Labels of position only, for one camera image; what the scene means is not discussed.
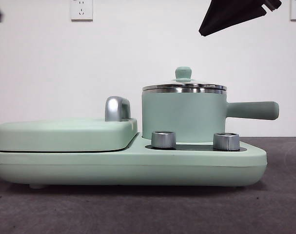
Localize glass lid with green knob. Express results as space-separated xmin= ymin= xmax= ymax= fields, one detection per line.
xmin=142 ymin=66 xmax=227 ymax=93

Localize silver control knob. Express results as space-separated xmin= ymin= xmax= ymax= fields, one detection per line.
xmin=213 ymin=132 xmax=241 ymax=151
xmin=151 ymin=131 xmax=177 ymax=149

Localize mint green hinged griddle cover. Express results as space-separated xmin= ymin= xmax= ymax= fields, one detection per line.
xmin=0 ymin=117 xmax=139 ymax=153

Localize mint green breakfast machine base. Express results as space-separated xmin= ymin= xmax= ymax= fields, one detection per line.
xmin=0 ymin=136 xmax=268 ymax=190

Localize mint green pot with handle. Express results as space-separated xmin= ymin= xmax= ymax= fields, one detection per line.
xmin=141 ymin=85 xmax=280 ymax=144

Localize silver griddle cover handle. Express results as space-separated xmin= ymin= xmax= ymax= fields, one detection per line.
xmin=104 ymin=96 xmax=132 ymax=122

